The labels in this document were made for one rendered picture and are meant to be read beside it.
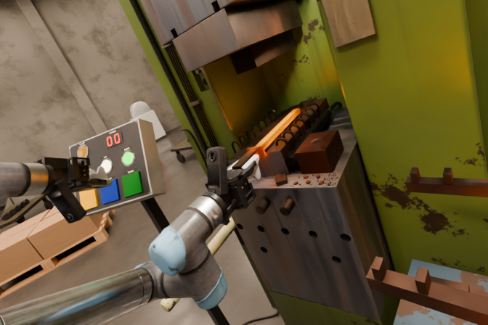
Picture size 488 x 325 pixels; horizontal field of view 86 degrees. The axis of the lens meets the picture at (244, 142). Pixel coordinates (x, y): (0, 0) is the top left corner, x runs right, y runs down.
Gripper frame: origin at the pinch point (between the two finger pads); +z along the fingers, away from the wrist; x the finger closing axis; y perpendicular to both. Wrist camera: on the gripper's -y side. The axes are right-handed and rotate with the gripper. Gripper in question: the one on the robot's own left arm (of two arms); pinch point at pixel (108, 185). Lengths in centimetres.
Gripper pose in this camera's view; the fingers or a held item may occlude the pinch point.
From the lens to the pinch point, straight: 92.0
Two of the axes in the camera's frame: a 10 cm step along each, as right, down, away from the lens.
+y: -2.6, -9.4, 2.1
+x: -9.1, 3.1, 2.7
